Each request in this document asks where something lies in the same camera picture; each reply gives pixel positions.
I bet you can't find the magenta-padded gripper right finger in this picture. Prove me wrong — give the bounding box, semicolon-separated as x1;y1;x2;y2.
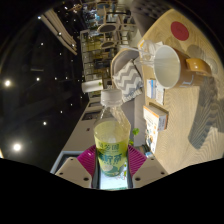
127;144;170;190

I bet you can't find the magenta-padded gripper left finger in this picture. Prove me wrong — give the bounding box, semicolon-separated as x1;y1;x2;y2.
54;144;98;190

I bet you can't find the green-labelled clear drink bottle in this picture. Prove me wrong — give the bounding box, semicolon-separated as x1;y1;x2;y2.
93;88;132;178

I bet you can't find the colourful printed pamphlet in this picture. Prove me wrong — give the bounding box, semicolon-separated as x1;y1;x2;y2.
144;119;160;154

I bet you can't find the white and orange box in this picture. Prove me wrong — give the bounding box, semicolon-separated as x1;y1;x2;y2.
143;102;169;133

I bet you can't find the group of ceiling lights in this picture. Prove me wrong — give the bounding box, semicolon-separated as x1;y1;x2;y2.
2;3;78;153

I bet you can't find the grey white chevron pillow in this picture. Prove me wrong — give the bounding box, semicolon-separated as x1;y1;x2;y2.
112;59;145;104

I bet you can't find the yellow mug with white inside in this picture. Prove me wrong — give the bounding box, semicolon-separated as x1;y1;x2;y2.
153;44;213;90

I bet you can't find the group of dining chairs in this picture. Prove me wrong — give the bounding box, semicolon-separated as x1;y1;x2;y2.
79;0;134;52

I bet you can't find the flat round red coaster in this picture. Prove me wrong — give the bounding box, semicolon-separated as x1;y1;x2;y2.
170;20;190;42

